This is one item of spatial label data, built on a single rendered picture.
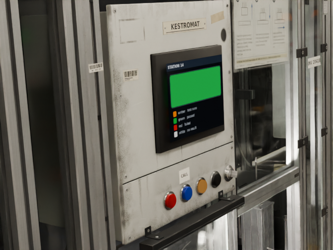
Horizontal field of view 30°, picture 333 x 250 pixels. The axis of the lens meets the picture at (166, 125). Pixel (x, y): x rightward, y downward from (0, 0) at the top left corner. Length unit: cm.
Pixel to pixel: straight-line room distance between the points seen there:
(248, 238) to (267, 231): 7
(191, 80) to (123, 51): 20
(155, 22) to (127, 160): 28
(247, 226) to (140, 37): 107
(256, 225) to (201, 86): 86
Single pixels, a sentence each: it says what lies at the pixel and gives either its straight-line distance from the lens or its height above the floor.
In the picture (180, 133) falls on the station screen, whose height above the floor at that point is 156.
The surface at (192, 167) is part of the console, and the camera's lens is 138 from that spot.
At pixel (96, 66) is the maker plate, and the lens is 113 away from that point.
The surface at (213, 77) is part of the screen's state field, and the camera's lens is 138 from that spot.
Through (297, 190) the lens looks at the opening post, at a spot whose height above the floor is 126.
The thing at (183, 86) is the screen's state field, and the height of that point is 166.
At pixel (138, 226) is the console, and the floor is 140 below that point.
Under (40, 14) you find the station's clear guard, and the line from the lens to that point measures 107.
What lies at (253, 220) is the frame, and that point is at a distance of 210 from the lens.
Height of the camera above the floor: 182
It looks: 11 degrees down
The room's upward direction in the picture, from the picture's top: 3 degrees counter-clockwise
